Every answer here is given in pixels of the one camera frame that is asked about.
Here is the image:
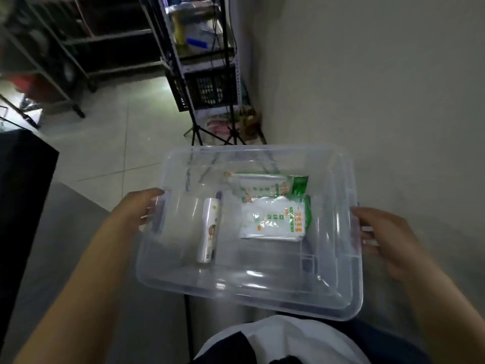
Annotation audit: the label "person's right hand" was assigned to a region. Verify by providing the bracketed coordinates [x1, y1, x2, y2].
[350, 207, 427, 283]

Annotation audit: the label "person's left hand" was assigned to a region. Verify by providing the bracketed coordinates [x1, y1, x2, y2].
[109, 188, 166, 236]

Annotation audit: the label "clear plastic storage bin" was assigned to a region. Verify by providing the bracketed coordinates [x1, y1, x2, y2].
[136, 145, 364, 322]

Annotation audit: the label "person's left forearm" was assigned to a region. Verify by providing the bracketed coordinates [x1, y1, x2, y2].
[14, 220, 141, 364]

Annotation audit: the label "person's right forearm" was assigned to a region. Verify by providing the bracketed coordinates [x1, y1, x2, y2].
[401, 258, 485, 364]

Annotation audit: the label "white printed roll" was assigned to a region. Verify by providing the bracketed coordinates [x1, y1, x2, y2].
[196, 198, 223, 264]

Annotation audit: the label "black tripod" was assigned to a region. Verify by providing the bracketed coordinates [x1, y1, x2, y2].
[141, 0, 267, 147]

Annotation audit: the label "white packet with green print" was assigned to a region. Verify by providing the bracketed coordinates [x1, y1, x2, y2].
[239, 194, 312, 243]

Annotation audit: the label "pink and white bag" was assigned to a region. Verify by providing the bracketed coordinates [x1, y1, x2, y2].
[205, 113, 243, 141]

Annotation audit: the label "green and white long packet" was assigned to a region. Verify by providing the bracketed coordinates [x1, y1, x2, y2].
[224, 171, 309, 203]

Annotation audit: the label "black plastic crate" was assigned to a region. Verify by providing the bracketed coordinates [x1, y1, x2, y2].
[165, 65, 240, 112]

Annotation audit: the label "black cabinet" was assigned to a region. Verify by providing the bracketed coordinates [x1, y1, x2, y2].
[0, 128, 60, 339]

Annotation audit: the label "person's dark trousers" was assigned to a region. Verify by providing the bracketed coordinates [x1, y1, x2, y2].
[341, 318, 432, 364]

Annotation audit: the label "white metal shelf rack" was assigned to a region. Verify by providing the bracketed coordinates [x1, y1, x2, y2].
[139, 0, 244, 115]

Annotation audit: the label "person's white shirt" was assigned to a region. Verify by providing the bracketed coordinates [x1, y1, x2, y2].
[192, 314, 373, 364]

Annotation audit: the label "red container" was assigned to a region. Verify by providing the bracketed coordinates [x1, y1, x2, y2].
[5, 71, 52, 103]

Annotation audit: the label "white box with blue mark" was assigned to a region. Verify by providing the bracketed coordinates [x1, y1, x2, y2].
[185, 18, 225, 54]

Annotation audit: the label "yellow bag on shelf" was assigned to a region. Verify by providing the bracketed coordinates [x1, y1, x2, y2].
[168, 1, 221, 47]

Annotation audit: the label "dark wheeled metal rack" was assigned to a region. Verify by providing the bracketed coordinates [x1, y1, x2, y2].
[0, 0, 167, 119]

